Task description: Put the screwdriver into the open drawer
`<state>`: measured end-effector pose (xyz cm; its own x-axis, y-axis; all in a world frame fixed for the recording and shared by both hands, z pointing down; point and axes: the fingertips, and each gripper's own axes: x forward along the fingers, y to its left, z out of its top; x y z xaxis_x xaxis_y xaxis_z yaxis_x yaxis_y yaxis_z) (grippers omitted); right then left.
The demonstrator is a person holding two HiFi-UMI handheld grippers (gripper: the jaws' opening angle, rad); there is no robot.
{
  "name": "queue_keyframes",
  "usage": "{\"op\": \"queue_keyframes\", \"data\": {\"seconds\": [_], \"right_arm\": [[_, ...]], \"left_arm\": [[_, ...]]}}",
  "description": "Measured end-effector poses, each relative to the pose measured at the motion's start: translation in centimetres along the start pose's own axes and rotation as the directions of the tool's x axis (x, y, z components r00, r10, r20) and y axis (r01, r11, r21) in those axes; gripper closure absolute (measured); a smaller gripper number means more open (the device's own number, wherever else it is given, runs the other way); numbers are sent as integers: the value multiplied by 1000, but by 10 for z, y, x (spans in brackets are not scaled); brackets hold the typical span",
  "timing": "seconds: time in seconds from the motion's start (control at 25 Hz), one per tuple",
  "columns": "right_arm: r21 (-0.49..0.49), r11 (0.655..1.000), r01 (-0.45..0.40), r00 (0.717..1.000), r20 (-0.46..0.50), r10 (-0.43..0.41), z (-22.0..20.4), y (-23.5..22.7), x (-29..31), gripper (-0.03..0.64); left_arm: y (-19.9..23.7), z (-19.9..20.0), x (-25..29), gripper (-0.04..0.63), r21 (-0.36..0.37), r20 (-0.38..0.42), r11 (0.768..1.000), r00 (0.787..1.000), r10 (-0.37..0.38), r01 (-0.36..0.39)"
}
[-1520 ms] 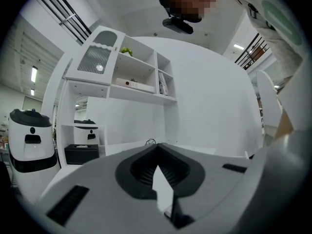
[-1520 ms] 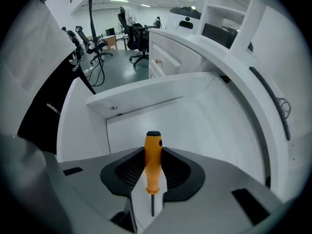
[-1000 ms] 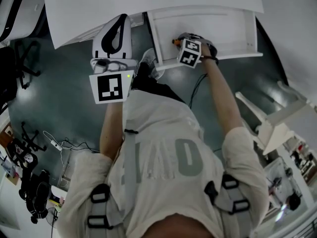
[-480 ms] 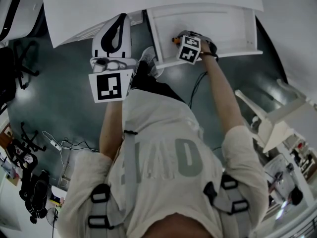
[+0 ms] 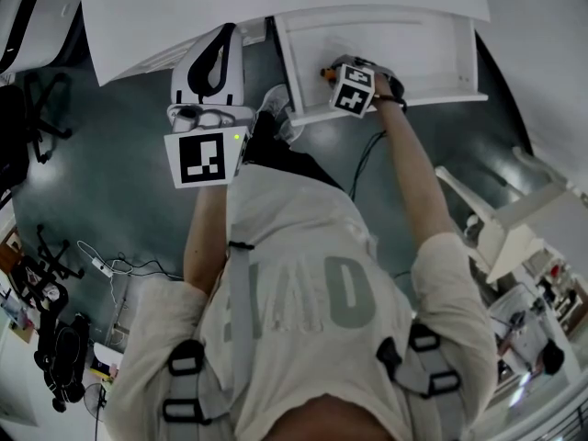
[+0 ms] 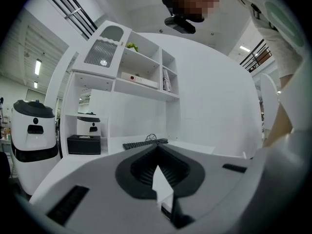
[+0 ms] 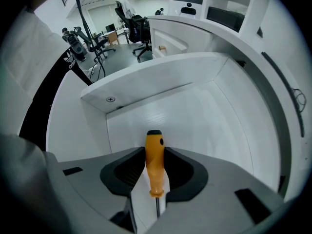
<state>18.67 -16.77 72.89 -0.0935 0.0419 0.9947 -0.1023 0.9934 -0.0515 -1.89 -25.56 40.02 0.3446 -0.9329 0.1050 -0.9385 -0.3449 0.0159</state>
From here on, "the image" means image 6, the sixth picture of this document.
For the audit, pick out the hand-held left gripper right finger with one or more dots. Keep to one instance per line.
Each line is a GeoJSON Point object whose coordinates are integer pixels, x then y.
{"type": "Point", "coordinates": [219, 186]}

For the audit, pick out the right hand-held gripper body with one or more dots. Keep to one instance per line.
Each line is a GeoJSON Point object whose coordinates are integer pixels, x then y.
{"type": "Point", "coordinates": [285, 174]}

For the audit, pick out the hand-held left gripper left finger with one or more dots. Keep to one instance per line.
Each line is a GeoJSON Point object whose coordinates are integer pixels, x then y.
{"type": "Point", "coordinates": [97, 194]}

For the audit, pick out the black tissue box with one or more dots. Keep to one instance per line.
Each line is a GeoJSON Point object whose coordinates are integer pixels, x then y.
{"type": "Point", "coordinates": [84, 144]}

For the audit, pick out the black keyboard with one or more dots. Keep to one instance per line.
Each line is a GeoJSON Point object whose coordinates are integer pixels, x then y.
{"type": "Point", "coordinates": [141, 144]}

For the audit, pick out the white black service robot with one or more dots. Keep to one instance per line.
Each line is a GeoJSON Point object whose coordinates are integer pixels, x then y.
{"type": "Point", "coordinates": [89, 127]}
{"type": "Point", "coordinates": [34, 140]}

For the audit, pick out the white desk with shelves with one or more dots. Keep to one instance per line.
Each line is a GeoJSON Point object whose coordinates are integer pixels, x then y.
{"type": "Point", "coordinates": [146, 116]}

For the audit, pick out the row of books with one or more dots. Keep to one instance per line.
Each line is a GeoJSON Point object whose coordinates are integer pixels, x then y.
{"type": "Point", "coordinates": [166, 80]}

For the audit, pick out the flat white box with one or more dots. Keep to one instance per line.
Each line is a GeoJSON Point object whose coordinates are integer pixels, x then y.
{"type": "Point", "coordinates": [141, 80]}

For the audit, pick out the ceiling light panel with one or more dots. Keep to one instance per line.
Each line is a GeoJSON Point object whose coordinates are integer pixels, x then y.
{"type": "Point", "coordinates": [245, 48]}
{"type": "Point", "coordinates": [38, 67]}
{"type": "Point", "coordinates": [35, 84]}

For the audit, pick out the person in white shirt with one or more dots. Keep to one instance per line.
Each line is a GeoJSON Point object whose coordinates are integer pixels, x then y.
{"type": "Point", "coordinates": [270, 38]}

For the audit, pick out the small green plant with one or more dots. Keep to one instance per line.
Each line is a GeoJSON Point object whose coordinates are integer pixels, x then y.
{"type": "Point", "coordinates": [132, 46]}

